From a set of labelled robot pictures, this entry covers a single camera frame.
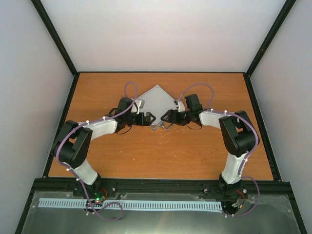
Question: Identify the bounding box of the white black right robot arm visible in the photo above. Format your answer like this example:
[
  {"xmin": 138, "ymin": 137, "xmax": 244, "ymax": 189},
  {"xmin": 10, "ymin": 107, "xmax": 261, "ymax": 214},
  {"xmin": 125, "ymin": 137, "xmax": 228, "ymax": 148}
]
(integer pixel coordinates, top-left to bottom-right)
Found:
[{"xmin": 161, "ymin": 94, "xmax": 260, "ymax": 196}]

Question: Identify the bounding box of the aluminium poker case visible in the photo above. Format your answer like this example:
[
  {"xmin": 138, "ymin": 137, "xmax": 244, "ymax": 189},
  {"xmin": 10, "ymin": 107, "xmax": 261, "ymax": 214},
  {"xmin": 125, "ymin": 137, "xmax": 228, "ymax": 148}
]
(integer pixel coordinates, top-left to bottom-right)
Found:
[{"xmin": 138, "ymin": 85, "xmax": 176, "ymax": 132}]

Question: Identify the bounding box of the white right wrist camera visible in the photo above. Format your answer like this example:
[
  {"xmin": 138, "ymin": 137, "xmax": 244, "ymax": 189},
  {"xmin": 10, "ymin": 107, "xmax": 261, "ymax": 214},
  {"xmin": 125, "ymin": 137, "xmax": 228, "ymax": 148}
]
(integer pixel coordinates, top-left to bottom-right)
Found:
[{"xmin": 174, "ymin": 100, "xmax": 185, "ymax": 112}]

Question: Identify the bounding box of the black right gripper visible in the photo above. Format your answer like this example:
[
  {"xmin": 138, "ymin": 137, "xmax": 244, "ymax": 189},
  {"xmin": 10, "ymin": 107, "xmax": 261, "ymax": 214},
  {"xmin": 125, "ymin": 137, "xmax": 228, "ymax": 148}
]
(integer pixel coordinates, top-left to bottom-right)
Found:
[{"xmin": 162, "ymin": 110, "xmax": 192, "ymax": 127}]

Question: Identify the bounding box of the black enclosure frame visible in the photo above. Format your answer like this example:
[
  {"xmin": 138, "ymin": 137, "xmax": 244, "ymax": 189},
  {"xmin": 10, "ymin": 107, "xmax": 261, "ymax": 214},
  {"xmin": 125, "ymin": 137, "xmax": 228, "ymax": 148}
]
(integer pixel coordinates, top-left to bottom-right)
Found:
[{"xmin": 14, "ymin": 0, "xmax": 308, "ymax": 234}]

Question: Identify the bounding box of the light blue cable duct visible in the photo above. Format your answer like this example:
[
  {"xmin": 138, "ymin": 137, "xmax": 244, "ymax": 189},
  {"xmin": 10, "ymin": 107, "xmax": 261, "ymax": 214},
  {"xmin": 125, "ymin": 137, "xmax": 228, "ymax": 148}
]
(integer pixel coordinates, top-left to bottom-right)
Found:
[{"xmin": 38, "ymin": 198, "xmax": 222, "ymax": 213}]

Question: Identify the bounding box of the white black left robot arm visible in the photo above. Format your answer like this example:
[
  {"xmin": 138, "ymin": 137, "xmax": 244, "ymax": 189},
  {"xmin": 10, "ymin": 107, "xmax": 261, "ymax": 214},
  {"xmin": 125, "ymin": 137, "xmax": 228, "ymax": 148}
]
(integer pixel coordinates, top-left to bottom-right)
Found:
[{"xmin": 51, "ymin": 97, "xmax": 156, "ymax": 196}]

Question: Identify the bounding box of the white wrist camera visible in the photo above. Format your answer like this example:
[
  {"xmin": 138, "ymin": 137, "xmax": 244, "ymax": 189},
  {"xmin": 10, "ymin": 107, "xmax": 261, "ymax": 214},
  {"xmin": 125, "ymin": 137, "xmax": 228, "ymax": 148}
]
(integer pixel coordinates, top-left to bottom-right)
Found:
[
  {"xmin": 131, "ymin": 99, "xmax": 145, "ymax": 115},
  {"xmin": 174, "ymin": 100, "xmax": 185, "ymax": 112}
]

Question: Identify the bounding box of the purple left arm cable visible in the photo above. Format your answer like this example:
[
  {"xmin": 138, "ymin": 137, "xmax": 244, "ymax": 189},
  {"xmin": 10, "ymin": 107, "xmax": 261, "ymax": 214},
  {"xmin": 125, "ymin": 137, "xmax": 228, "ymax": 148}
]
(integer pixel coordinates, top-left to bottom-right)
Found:
[{"xmin": 55, "ymin": 81, "xmax": 139, "ymax": 222}]

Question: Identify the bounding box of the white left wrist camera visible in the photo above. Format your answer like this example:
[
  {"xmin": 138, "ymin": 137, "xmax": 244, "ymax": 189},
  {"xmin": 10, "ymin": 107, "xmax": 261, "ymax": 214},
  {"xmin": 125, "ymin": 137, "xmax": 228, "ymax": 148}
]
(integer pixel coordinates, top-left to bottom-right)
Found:
[{"xmin": 131, "ymin": 99, "xmax": 145, "ymax": 115}]

